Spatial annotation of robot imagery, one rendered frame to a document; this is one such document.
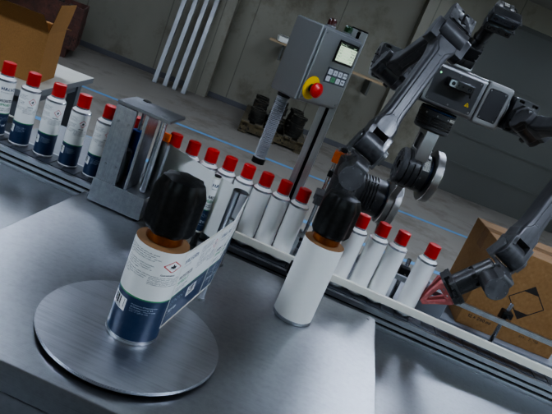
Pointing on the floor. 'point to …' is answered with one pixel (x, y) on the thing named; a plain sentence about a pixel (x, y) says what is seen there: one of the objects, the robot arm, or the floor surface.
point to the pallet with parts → (296, 122)
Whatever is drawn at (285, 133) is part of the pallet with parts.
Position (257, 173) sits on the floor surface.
